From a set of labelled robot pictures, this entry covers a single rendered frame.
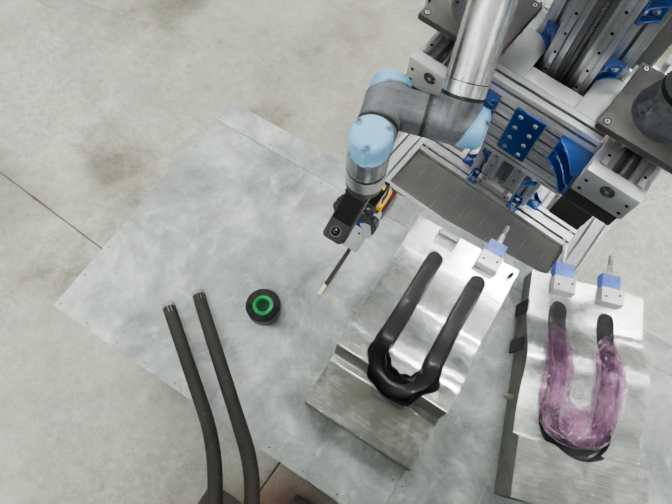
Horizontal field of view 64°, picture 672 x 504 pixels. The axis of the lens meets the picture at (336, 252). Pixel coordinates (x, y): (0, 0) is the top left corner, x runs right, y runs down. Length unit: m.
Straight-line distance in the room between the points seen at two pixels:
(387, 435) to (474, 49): 0.76
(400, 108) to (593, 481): 0.80
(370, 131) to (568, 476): 0.77
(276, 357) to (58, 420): 1.17
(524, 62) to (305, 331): 0.88
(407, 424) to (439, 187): 1.15
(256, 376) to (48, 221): 1.48
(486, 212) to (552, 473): 1.16
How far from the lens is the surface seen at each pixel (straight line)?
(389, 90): 0.95
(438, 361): 1.15
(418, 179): 2.12
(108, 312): 1.37
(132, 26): 2.99
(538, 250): 2.11
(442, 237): 1.30
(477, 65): 0.93
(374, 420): 1.18
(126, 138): 2.59
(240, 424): 1.14
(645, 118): 1.38
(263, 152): 1.46
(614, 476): 1.25
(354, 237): 1.16
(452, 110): 0.94
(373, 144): 0.87
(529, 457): 1.19
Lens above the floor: 2.03
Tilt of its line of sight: 68 degrees down
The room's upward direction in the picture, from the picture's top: 3 degrees clockwise
